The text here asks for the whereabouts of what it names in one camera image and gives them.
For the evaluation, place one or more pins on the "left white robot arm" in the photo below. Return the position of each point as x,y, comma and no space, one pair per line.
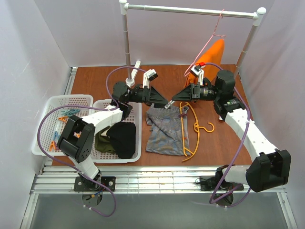
77,138

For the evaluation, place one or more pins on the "white laundry basket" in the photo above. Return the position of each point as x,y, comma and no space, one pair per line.
135,117

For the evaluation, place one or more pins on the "yellow plastic hanger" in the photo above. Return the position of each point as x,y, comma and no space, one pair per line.
189,154

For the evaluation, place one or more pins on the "white clothespin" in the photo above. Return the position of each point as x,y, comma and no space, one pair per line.
170,103

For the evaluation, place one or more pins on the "teal clothespin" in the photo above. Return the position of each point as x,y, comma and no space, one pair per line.
69,112

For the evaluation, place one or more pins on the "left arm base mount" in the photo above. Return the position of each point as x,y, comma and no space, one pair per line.
83,185

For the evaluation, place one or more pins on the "orange towel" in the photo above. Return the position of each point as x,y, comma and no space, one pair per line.
213,55

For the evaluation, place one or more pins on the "orange clothespin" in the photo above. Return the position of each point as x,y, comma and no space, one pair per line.
63,119
53,146

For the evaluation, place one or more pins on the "cream garment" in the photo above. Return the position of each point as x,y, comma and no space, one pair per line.
104,132

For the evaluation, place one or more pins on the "orange clothespin front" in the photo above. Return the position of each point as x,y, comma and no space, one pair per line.
53,146

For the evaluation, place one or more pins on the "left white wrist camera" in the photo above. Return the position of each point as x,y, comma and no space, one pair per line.
149,76

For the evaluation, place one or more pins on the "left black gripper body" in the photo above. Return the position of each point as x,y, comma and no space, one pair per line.
147,95

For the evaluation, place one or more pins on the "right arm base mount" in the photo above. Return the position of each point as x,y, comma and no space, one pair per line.
207,183

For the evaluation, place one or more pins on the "grey striped underwear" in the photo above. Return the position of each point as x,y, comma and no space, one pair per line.
166,131

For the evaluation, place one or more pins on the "black garment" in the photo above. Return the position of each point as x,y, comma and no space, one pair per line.
122,136

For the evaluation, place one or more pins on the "olive green garment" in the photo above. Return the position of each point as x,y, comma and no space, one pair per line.
103,145

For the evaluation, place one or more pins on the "pink wire hanger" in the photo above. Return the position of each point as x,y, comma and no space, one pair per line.
186,73

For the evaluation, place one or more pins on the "aluminium rail frame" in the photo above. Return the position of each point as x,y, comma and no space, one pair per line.
157,197

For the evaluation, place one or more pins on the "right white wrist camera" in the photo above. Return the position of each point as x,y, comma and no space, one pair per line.
199,72

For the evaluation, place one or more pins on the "blue clothespin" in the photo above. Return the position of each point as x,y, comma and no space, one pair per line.
56,136

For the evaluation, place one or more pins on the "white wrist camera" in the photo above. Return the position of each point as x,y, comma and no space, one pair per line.
149,76
199,72

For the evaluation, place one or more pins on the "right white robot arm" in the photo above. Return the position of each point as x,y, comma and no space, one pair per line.
270,166

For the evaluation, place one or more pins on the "white clothespin basket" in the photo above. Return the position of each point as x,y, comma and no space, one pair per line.
52,124

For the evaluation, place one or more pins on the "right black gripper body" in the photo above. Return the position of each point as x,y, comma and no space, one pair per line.
195,91

